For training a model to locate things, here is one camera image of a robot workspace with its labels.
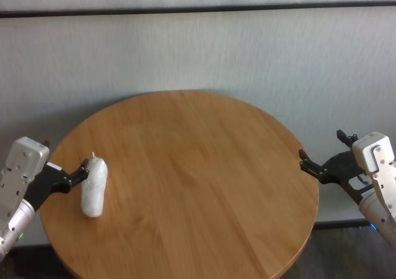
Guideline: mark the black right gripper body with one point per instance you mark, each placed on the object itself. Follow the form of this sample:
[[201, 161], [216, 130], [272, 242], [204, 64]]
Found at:
[[340, 169]]

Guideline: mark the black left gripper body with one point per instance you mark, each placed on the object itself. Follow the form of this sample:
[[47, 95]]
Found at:
[[46, 184]]

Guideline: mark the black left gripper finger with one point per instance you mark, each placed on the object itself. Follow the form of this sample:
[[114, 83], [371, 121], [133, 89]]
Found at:
[[79, 174], [46, 143]]

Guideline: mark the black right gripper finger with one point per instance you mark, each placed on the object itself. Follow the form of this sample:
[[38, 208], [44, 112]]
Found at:
[[348, 139], [312, 167]]

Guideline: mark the white plastic-wrapped sandbag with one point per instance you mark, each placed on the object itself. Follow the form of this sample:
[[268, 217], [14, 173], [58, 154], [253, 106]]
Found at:
[[92, 189]]

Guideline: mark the silver right wrist camera unit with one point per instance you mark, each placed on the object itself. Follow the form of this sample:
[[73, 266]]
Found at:
[[376, 152]]

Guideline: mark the black wall trim strip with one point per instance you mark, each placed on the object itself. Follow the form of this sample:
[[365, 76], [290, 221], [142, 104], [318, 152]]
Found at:
[[185, 8]]

